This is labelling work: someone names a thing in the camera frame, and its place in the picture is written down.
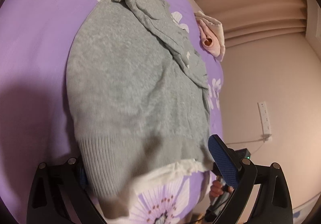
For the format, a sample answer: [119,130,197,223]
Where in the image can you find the grey knit sweater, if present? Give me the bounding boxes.
[66,0,212,223]

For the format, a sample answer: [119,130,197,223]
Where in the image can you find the pink pleated curtain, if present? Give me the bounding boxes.
[195,0,307,47]

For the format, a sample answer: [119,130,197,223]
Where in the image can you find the folded pink white clothes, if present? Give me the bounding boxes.
[194,11,226,62]

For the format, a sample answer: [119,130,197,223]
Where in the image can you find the purple floral bed sheet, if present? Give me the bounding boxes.
[1,0,224,223]

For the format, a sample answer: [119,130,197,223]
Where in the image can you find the white charging cable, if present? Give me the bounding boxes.
[225,134,273,156]

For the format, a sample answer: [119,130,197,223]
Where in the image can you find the white wall power strip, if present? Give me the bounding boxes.
[258,101,272,142]

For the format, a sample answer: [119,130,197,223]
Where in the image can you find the person's right hand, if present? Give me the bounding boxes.
[209,179,224,201]

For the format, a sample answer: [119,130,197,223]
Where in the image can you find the black camera box green light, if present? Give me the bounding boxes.
[235,148,251,159]

